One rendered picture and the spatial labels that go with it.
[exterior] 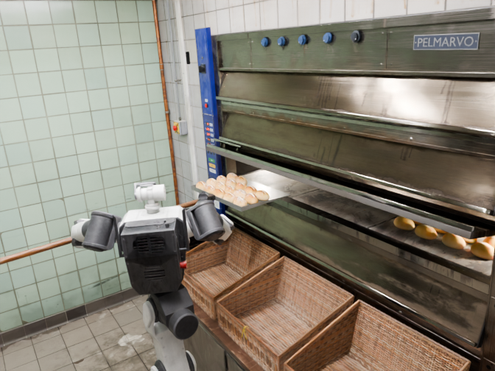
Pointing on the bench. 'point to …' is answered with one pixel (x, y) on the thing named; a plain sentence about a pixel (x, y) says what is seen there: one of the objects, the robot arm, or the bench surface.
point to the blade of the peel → (247, 203)
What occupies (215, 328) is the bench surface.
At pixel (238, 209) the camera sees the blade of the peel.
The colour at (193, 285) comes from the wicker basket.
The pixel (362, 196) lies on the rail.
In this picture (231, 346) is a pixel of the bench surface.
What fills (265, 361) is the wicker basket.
